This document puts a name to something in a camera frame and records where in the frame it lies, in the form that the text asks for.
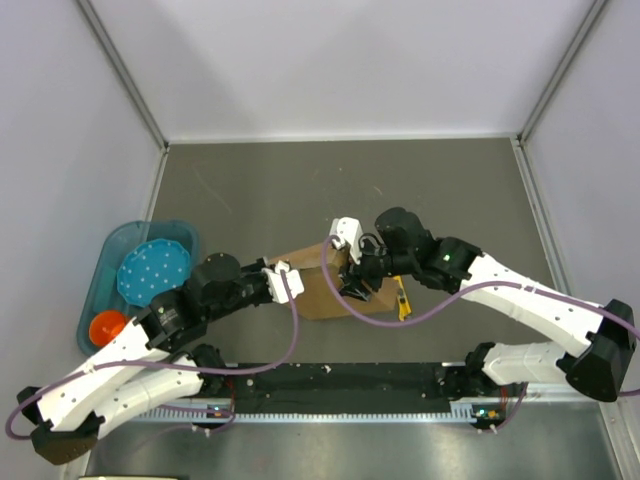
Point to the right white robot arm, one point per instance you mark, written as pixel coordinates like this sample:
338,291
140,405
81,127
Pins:
588,346

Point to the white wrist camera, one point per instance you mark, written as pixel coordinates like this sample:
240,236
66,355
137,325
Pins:
283,282
346,232

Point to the yellow utility knife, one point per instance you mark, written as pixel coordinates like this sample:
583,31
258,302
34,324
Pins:
404,307

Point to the orange cup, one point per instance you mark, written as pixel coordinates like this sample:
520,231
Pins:
105,326

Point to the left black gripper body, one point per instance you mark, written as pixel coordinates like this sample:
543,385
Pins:
254,284

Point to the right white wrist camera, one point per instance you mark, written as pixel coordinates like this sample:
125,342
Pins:
346,232

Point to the grey cable duct rail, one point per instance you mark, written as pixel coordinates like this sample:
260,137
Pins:
458,414

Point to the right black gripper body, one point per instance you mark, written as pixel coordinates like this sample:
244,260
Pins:
372,269

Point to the teal plastic bin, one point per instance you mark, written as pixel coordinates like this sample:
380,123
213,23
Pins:
102,294

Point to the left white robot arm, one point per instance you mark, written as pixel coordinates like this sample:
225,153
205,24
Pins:
145,365

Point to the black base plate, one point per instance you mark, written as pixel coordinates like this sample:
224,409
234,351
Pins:
356,388

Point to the blue perforated plate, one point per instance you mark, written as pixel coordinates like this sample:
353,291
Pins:
150,269

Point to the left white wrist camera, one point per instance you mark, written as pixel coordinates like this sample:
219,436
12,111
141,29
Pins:
283,282

